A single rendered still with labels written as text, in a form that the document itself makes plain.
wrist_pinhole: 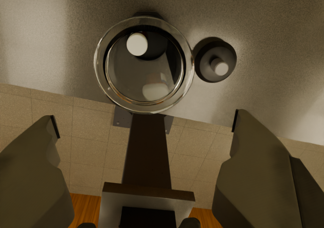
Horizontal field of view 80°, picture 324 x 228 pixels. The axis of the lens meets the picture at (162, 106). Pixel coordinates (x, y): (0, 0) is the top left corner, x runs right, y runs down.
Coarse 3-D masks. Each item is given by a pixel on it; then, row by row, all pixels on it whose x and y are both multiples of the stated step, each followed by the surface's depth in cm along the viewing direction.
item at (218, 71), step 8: (208, 48) 39; (216, 48) 39; (224, 48) 39; (232, 48) 40; (200, 56) 40; (208, 56) 40; (216, 56) 40; (224, 56) 40; (232, 56) 40; (200, 64) 40; (208, 64) 40; (216, 64) 38; (224, 64) 38; (232, 64) 41; (200, 72) 41; (208, 72) 41; (216, 72) 38; (224, 72) 38; (208, 80) 43; (216, 80) 42
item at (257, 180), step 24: (240, 120) 11; (240, 144) 9; (264, 144) 9; (240, 168) 8; (264, 168) 8; (288, 168) 8; (216, 192) 7; (240, 192) 7; (264, 192) 7; (288, 192) 7; (216, 216) 7; (240, 216) 6; (264, 216) 6; (288, 216) 6
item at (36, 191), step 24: (48, 120) 11; (24, 144) 9; (48, 144) 9; (0, 168) 8; (24, 168) 8; (48, 168) 8; (0, 192) 7; (24, 192) 7; (48, 192) 7; (0, 216) 6; (24, 216) 6; (48, 216) 6; (72, 216) 7
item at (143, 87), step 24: (120, 24) 19; (144, 24) 19; (168, 24) 19; (96, 48) 20; (120, 48) 30; (168, 48) 37; (96, 72) 21; (120, 72) 27; (144, 72) 33; (168, 72) 29; (192, 72) 21; (120, 96) 22; (144, 96) 25; (168, 96) 23
